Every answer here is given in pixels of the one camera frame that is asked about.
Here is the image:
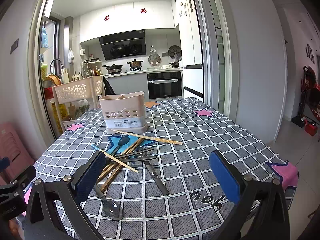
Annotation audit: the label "black handled steel spoon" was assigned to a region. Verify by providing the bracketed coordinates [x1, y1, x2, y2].
[93, 184, 124, 221]

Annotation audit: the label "brown wooden chopstick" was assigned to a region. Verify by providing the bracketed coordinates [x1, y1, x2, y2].
[96, 139, 141, 183]
[97, 161, 122, 183]
[97, 138, 144, 193]

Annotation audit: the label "blue patterned chopstick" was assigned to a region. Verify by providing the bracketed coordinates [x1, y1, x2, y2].
[89, 142, 139, 173]

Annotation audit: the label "dark blue spoon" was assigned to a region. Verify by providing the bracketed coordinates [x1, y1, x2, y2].
[110, 137, 130, 156]

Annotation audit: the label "orange dotted chopstick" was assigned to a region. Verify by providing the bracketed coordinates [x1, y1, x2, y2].
[111, 129, 183, 145]

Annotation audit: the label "kitchen faucet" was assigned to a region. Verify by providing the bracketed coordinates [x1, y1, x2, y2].
[49, 59, 65, 76]

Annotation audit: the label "pink plastic stool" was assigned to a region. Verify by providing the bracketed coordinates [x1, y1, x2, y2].
[1, 122, 35, 185]

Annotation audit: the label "beige perforated storage cart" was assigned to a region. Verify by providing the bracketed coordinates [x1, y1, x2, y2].
[52, 75, 105, 132]

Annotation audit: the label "grey checked star tablecloth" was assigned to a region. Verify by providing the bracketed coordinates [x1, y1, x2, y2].
[23, 97, 299, 240]

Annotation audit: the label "pink plastic utensil holder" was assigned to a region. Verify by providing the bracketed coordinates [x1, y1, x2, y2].
[99, 92, 148, 134]

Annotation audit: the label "black wok on stove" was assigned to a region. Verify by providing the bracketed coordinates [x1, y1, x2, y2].
[103, 64, 123, 75]

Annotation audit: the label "black built-in oven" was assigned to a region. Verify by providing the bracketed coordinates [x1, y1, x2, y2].
[147, 71, 182, 99]

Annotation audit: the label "steel cooking pot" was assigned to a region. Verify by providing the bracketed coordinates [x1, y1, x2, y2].
[127, 59, 143, 69]

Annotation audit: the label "black range hood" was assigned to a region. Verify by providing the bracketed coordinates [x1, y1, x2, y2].
[99, 30, 146, 61]

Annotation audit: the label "white refrigerator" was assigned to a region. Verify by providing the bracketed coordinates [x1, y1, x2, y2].
[172, 0, 203, 101]

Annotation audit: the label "white upper cabinets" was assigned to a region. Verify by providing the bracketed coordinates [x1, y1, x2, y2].
[79, 1, 175, 42]

